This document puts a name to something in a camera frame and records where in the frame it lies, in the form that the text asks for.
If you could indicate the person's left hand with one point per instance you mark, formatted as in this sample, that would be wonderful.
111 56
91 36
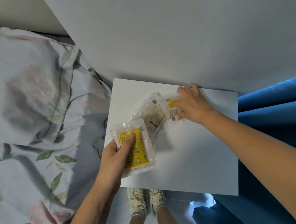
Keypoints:
111 168

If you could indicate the person's right hand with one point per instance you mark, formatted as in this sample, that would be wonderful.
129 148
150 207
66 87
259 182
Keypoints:
195 104

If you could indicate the pile of yellow sachet packets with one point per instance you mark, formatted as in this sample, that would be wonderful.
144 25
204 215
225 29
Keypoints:
153 112

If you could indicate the person's right forearm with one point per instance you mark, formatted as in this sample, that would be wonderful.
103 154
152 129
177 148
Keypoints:
268 163

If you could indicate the person's left forearm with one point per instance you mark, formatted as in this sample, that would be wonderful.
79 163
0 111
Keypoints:
89 215

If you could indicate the person's left white shoe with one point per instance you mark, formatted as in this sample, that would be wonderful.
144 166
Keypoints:
136 202

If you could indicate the person's white shoe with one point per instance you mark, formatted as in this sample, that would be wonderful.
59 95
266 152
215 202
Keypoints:
157 201
136 202

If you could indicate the person's right white shoe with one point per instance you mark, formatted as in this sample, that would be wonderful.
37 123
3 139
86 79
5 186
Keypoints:
157 201

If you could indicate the white bedside table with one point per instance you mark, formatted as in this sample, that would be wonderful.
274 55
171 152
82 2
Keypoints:
199 162

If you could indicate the person's right leg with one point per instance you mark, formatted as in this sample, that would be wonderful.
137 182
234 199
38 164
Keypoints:
165 221

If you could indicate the blue curtain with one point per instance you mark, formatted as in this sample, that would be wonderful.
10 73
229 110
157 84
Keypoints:
278 131

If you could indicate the floral bed sheet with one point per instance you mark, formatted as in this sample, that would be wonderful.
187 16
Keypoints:
16 175

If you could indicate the floral pillow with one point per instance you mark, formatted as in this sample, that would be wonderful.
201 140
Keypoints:
22 86

